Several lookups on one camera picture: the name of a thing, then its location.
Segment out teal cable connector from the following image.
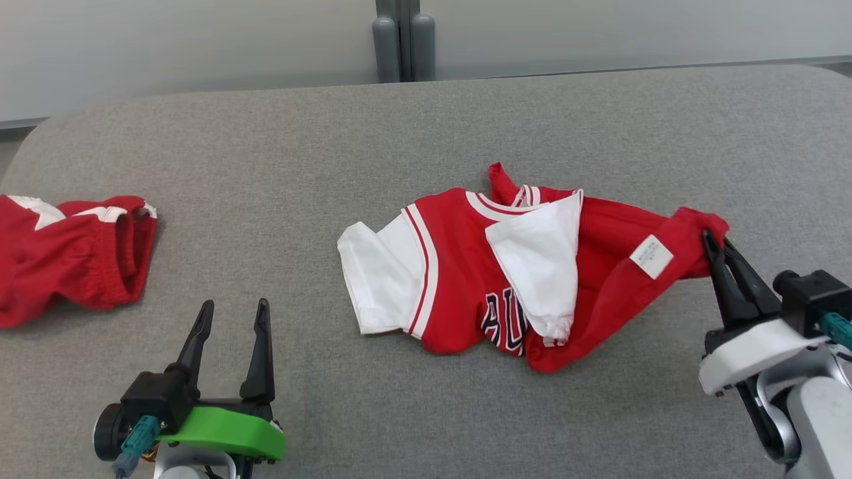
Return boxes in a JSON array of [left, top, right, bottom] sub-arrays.
[[112, 416, 162, 478], [820, 313, 852, 352]]

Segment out teal left cable connector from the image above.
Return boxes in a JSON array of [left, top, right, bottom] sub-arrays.
[[112, 416, 162, 478]]

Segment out red shorts with white stripe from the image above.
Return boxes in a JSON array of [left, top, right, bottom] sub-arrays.
[[0, 194, 158, 328]]

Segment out red and white basketball jersey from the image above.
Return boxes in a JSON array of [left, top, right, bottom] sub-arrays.
[[337, 162, 730, 373]]

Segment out teal right cable connector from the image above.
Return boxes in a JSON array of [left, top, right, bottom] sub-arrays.
[[820, 313, 852, 352]]

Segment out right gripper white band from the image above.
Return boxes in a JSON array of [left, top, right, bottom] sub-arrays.
[[699, 230, 829, 397]]

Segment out grey fabric sofa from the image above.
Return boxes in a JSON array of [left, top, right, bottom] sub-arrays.
[[0, 65, 852, 479]]

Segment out grey cylindrical partition post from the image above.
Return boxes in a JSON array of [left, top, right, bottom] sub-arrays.
[[410, 13, 437, 82], [371, 15, 401, 84]]

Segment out grey vertical partition frame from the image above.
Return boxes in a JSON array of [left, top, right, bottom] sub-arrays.
[[376, 0, 421, 82]]

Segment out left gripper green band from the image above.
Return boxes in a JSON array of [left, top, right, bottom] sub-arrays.
[[160, 298, 287, 463]]

